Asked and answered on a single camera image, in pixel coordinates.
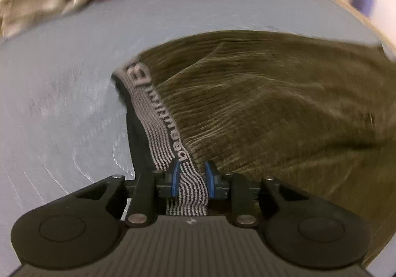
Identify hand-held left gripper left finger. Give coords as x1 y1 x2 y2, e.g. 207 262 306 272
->
73 161 181 228

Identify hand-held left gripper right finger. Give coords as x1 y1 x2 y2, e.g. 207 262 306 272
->
205 161 310 228

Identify olive corduroy pants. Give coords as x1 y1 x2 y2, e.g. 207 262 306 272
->
111 30 396 268

